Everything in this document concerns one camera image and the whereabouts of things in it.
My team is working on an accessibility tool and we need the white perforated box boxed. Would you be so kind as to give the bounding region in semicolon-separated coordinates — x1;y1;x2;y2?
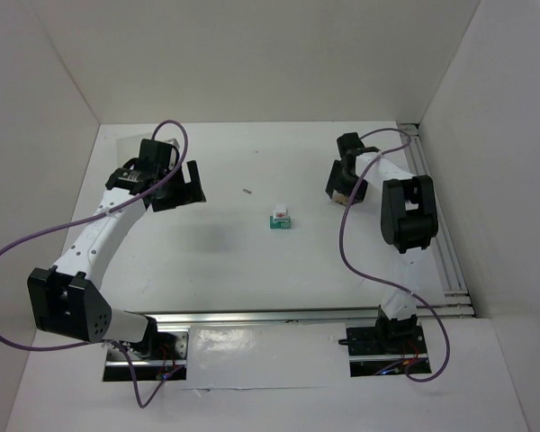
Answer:
115;131;181;158

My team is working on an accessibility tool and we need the white block red mark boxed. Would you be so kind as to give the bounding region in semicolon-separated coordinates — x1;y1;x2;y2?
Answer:
273;203;289;215

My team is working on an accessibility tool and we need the light green G block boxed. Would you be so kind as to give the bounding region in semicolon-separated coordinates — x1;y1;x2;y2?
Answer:
281;218;292;230

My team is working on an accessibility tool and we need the dark green H block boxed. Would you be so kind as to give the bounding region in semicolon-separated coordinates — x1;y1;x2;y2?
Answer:
269;216;283;230

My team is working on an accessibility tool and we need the beige wood block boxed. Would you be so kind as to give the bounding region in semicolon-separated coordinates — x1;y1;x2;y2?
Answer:
331;191;348;206

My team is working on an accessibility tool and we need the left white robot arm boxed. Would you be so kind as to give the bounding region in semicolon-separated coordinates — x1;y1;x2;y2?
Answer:
27;139;206;358

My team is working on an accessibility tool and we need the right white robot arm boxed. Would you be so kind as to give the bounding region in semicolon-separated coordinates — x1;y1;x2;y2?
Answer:
326;132;438;345

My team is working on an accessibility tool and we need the front aluminium rail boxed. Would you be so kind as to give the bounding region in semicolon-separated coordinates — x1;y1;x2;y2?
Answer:
51;307;476;328

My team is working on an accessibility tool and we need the aluminium rail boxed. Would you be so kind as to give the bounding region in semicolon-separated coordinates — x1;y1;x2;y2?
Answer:
397;123;476;318
51;307;476;328

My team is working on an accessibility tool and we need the right side aluminium rail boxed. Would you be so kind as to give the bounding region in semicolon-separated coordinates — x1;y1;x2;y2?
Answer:
397;123;476;318

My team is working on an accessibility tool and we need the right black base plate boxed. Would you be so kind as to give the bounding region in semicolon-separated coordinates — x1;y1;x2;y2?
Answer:
338;326;431;377

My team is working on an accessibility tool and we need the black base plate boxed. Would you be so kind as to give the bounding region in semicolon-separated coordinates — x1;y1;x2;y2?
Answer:
103;328;189;383
338;326;431;377

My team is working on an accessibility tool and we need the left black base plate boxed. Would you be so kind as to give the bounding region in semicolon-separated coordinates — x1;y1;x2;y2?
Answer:
103;328;189;383

